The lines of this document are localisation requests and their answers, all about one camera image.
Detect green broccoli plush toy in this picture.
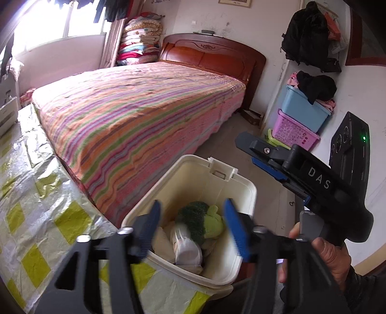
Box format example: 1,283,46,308
175,201,225,246

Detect white plastic bag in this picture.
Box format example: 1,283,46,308
171,223,202,266

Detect white fluffy plush toy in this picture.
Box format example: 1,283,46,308
152,221,175,264

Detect white plastic trash bin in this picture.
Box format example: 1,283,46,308
122,155,257,298

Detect person's right hand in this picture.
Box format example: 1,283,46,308
278,222,351,292

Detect pink plastic basket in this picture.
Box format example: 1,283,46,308
272,109,320,150

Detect blue plastic storage box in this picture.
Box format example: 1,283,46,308
281,85,331,133

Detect black electric heater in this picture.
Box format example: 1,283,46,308
329,111,370,201

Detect black clothes pile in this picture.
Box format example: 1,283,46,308
296,71,337,105

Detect striped colourful bedspread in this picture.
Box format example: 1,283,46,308
32,62,246,226

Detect yellow checkered plastic tablecloth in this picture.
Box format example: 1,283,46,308
1,105,213,313

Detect red wooden headboard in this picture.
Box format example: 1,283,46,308
160,33,266,109

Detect stack of folded quilts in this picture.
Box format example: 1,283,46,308
116,12,163,66

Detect white oval basket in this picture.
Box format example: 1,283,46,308
0,98,19,137

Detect striped curtain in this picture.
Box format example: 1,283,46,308
99,18,126,69

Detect hanging dark clothes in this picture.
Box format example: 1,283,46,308
94,0,130,23

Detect framed wall picture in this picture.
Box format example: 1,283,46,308
218,0,252,8

